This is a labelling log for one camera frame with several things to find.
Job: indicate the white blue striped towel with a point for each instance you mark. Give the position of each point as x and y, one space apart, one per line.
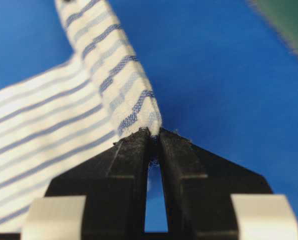
62 117

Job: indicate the green backdrop cloth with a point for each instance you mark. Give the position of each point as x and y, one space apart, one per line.
282 17

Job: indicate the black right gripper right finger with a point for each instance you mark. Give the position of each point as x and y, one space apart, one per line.
210 198

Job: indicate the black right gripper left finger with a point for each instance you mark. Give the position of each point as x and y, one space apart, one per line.
103 198

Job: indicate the blue table cloth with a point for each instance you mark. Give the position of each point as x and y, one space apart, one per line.
222 77

